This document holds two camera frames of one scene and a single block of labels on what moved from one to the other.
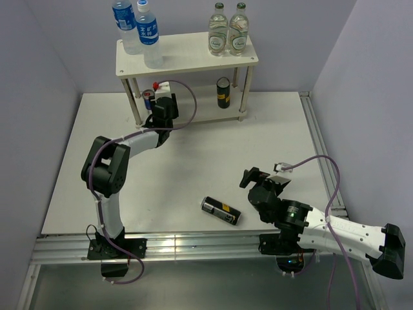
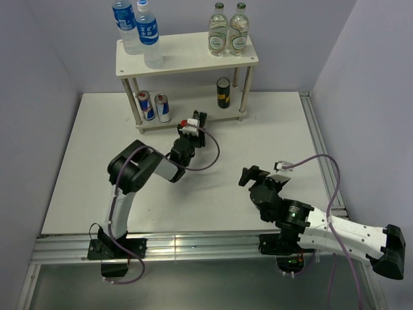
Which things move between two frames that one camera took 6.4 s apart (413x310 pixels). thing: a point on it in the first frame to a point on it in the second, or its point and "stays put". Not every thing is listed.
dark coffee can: x=223 y=92 stays put
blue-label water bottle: x=148 y=29 stays put
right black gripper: x=256 y=175 stays put
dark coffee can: x=221 y=210 to x=202 y=115
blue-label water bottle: x=126 y=20 stays put
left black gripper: x=175 y=112 to x=201 y=140
